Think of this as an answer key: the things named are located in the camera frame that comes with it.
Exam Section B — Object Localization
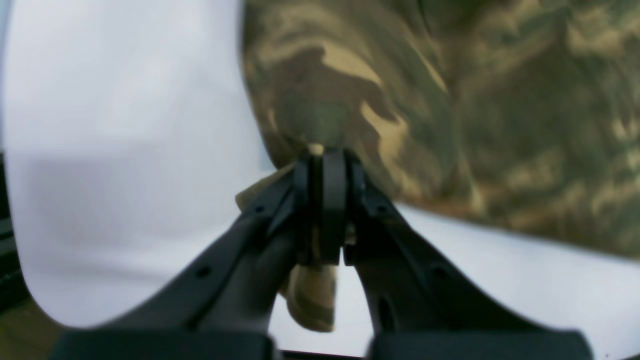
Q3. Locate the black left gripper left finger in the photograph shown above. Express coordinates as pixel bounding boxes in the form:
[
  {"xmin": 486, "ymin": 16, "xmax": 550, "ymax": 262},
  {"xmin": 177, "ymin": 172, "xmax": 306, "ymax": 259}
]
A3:
[{"xmin": 50, "ymin": 152, "xmax": 316, "ymax": 360}]

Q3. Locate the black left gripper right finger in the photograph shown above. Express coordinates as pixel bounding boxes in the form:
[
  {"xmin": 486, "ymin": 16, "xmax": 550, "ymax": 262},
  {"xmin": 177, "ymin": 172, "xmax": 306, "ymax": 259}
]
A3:
[{"xmin": 322, "ymin": 149, "xmax": 593, "ymax": 360}]

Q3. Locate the camouflage t-shirt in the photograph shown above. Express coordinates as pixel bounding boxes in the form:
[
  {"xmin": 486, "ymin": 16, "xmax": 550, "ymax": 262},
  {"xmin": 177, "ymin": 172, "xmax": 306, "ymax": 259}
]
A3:
[{"xmin": 235, "ymin": 0, "xmax": 640, "ymax": 333}]

